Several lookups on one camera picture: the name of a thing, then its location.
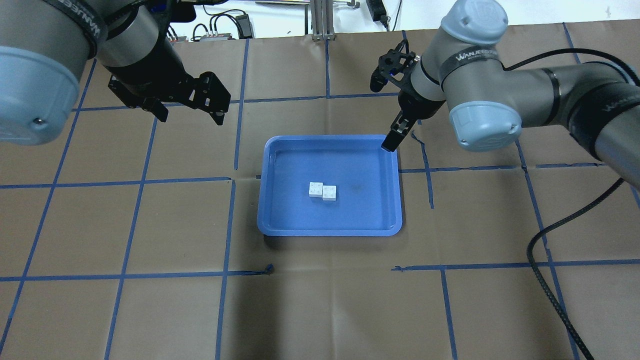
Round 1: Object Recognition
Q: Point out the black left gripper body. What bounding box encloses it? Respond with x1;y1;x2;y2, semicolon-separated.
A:
107;47;231;113

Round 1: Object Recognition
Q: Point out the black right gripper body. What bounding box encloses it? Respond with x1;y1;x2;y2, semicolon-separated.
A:
375;47;446;121

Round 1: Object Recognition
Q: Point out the white block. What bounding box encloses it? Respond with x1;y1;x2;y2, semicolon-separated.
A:
308;181;324;198
321;185;338;202

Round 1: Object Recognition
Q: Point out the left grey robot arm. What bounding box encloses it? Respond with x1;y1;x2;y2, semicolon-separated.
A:
0;0;231;146

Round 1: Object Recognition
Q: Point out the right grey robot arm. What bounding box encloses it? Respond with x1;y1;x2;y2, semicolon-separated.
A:
370;0;640;188

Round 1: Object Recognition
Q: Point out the blue plastic tray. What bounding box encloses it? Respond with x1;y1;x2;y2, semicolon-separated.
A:
257;134;403;237

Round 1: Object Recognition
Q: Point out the black power adapter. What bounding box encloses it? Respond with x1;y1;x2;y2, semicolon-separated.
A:
366;0;390;32

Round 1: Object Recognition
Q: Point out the brown paper table cover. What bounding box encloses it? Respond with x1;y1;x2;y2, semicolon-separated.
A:
1;30;617;360

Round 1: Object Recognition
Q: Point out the aluminium frame post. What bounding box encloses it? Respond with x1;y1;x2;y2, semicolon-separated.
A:
310;0;336;42

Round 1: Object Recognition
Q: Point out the black cable bundle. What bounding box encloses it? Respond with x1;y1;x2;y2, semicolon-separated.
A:
170;0;256;42

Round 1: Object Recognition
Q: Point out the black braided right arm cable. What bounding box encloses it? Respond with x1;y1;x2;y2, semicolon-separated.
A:
500;47;640;360

